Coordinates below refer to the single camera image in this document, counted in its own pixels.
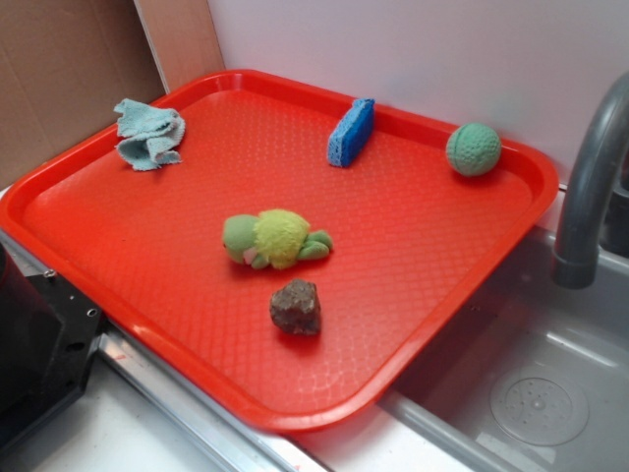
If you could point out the blue sponge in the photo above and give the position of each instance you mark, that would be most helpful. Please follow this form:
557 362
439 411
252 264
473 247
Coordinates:
351 133

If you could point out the grey toy faucet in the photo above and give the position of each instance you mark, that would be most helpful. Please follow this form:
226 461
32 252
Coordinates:
594 213

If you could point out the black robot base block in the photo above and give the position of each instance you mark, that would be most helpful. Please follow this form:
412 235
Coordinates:
49 333

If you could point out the green rubber ball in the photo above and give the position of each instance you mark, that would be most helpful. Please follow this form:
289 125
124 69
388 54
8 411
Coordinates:
473 149

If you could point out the brown cardboard panel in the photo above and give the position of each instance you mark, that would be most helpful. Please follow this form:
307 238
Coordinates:
64 64

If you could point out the red plastic tray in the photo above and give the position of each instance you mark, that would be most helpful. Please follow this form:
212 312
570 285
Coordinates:
412 240

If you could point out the grey plastic sink basin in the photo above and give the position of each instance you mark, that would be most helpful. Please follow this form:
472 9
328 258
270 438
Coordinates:
527 375

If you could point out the light blue crumpled cloth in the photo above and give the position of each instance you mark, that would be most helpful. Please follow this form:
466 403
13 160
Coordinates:
149 136

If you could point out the green plush turtle toy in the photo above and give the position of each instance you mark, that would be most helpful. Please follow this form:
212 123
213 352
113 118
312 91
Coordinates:
277 238

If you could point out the brown rock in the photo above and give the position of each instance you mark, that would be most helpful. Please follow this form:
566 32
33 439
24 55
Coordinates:
295 308

